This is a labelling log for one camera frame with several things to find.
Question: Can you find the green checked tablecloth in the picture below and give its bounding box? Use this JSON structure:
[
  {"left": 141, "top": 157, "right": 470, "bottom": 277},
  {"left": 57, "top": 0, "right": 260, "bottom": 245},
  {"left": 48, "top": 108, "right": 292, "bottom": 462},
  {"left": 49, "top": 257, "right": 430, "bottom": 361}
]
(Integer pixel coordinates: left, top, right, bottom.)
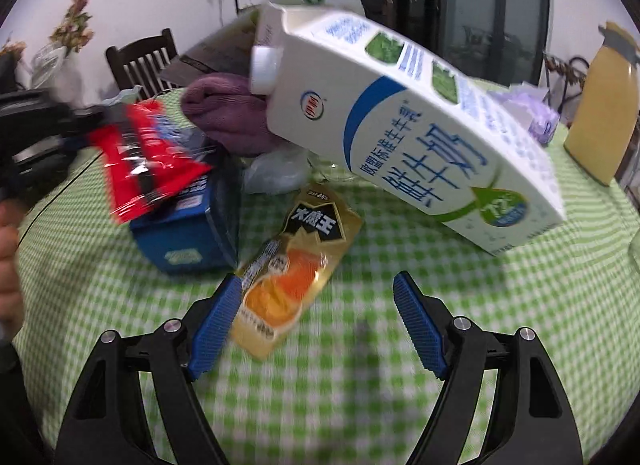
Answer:
[{"left": 10, "top": 76, "right": 640, "bottom": 465}]

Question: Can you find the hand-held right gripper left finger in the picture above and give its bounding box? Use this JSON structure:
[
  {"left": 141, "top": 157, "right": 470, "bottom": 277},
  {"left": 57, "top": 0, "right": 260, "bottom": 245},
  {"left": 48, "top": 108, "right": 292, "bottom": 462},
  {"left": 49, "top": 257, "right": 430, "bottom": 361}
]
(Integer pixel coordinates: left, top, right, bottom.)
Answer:
[{"left": 54, "top": 272, "right": 246, "bottom": 465}]

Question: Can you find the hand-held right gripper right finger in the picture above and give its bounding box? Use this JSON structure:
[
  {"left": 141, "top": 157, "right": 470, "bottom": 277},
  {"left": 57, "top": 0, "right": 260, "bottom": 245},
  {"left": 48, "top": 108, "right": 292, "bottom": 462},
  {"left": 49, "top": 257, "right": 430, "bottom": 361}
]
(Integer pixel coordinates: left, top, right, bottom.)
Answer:
[{"left": 392, "top": 270, "right": 586, "bottom": 465}]

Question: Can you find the gold orange snack packet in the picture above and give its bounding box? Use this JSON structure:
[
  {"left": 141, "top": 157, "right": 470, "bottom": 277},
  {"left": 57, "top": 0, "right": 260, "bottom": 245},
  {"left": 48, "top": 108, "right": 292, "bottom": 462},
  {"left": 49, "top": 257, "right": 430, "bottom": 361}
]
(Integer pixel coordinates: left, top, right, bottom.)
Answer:
[{"left": 230, "top": 184, "right": 364, "bottom": 361}]

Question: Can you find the blue carton box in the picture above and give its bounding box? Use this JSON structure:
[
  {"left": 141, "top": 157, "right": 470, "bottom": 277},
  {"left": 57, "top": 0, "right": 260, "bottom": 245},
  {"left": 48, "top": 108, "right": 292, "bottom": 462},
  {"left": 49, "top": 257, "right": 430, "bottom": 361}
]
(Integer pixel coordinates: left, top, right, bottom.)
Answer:
[{"left": 129, "top": 149, "right": 242, "bottom": 277}]

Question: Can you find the glass vase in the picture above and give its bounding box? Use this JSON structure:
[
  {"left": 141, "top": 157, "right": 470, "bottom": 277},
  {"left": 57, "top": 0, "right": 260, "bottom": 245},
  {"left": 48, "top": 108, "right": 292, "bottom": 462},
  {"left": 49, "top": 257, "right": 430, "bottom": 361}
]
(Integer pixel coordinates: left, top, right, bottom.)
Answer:
[{"left": 30, "top": 42, "right": 69, "bottom": 92}]

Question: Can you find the dark wooden chair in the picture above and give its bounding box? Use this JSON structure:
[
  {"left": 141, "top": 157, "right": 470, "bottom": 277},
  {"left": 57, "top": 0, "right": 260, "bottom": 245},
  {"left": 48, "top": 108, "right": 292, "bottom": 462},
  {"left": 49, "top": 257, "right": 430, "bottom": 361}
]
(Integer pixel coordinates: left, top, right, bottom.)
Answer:
[{"left": 105, "top": 28, "right": 181, "bottom": 102}]

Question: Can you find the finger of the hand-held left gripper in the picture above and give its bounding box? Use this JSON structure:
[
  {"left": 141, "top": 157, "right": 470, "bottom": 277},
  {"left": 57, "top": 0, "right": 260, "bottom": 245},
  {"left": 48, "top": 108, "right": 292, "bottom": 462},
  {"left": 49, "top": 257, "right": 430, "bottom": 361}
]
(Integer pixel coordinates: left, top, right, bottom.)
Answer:
[{"left": 59, "top": 105, "right": 115, "bottom": 156}]

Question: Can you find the mauve towel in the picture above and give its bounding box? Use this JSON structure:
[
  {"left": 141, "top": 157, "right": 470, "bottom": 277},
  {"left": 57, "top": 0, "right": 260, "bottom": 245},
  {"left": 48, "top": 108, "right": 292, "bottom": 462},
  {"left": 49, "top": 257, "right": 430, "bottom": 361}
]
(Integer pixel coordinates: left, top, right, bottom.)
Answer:
[{"left": 180, "top": 72, "right": 293, "bottom": 157}]

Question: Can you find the dried flower bouquet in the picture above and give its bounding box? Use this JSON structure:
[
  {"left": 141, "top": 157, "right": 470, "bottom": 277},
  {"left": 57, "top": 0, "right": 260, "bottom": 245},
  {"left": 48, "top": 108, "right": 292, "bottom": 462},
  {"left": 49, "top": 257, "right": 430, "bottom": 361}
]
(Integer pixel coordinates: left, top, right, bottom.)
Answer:
[{"left": 49, "top": 0, "right": 109, "bottom": 54}]

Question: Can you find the clear plastic bag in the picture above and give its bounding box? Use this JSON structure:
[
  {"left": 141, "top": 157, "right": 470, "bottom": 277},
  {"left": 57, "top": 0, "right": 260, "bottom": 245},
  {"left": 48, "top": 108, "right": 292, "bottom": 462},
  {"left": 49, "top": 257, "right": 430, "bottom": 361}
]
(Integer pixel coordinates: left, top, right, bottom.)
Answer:
[{"left": 242, "top": 144, "right": 314, "bottom": 195}]

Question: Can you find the dark wire rack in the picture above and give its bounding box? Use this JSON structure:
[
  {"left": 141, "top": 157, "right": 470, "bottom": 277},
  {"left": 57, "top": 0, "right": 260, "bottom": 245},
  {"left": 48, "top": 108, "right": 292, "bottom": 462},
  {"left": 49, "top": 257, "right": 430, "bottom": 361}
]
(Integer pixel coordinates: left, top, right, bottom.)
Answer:
[{"left": 542, "top": 52, "right": 593, "bottom": 123}]

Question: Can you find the purple plastic bag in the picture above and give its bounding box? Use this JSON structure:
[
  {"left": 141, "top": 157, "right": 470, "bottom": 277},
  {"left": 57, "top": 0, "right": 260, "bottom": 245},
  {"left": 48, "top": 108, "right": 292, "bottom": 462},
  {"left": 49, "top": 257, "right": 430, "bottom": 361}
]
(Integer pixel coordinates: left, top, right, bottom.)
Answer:
[{"left": 492, "top": 80, "right": 562, "bottom": 147}]

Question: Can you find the black cable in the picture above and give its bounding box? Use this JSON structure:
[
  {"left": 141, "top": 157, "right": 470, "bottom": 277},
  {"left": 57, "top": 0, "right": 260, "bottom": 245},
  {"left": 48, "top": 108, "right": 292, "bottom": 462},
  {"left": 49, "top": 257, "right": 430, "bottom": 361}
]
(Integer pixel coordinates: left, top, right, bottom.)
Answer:
[{"left": 16, "top": 149, "right": 104, "bottom": 248}]

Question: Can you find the yellow jug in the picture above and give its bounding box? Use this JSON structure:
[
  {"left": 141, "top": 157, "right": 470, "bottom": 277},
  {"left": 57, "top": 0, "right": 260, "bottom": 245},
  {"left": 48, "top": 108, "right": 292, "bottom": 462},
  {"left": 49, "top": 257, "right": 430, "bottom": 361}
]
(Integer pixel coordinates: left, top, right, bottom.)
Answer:
[{"left": 563, "top": 21, "right": 640, "bottom": 187}]

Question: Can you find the white milk carton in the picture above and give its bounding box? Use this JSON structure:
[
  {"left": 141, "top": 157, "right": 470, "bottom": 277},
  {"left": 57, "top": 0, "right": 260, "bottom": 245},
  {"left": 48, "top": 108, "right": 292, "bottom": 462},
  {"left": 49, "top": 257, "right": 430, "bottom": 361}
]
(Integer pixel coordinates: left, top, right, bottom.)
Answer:
[{"left": 249, "top": 2, "right": 569, "bottom": 257}]

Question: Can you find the red snack packet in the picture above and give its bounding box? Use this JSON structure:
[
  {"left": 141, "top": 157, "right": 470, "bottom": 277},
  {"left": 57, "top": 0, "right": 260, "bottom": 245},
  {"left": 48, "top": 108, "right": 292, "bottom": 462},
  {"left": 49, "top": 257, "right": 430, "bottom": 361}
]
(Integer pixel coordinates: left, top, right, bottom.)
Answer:
[{"left": 87, "top": 98, "right": 214, "bottom": 226}]

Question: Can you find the glass sliding door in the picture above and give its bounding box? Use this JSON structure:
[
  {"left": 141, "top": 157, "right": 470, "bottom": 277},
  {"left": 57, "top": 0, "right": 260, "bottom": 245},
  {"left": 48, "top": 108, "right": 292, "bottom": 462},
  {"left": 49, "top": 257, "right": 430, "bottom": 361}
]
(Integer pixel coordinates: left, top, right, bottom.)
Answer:
[{"left": 295, "top": 0, "right": 555, "bottom": 87}]

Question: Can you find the person's left hand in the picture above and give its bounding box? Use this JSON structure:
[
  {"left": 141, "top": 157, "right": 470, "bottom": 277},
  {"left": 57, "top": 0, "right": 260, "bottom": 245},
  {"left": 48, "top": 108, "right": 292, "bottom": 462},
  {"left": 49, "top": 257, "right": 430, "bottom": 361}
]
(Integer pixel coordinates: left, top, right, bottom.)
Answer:
[{"left": 0, "top": 204, "right": 27, "bottom": 342}]

